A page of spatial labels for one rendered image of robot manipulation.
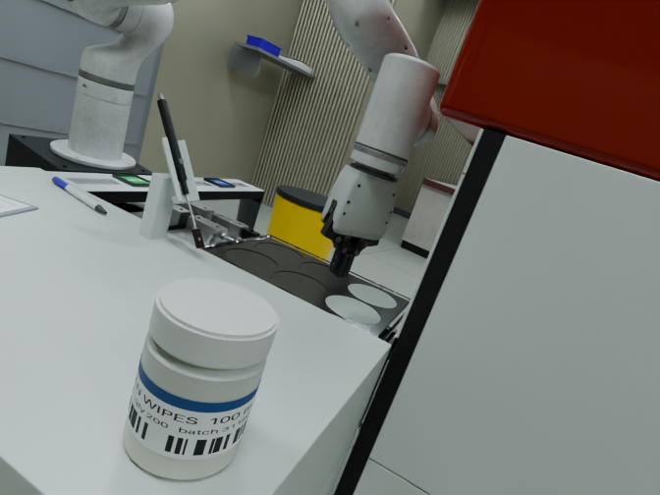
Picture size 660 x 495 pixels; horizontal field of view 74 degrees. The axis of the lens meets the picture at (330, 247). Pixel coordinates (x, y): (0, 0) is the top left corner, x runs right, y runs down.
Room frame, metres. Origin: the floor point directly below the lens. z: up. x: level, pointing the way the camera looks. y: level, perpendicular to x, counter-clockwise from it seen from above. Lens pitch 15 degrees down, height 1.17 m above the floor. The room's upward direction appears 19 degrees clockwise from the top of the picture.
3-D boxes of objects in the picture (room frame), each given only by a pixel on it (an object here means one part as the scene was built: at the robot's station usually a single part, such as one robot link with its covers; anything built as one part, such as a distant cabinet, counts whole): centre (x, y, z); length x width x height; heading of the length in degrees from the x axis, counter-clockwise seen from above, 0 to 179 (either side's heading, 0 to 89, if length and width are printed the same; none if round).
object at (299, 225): (2.70, 0.20, 0.37); 0.47 x 0.47 x 0.74
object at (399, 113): (0.67, -0.03, 1.23); 0.09 x 0.08 x 0.13; 153
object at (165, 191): (0.54, 0.21, 1.03); 0.06 x 0.04 x 0.13; 71
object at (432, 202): (6.36, -2.38, 0.48); 2.64 x 2.07 x 0.96; 152
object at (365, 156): (0.67, -0.03, 1.15); 0.09 x 0.08 x 0.03; 125
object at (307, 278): (0.74, 0.03, 0.90); 0.34 x 0.34 x 0.01; 71
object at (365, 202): (0.67, -0.03, 1.09); 0.10 x 0.07 x 0.11; 125
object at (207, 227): (0.88, 0.26, 0.89); 0.08 x 0.03 x 0.03; 71
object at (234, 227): (0.95, 0.23, 0.89); 0.08 x 0.03 x 0.03; 71
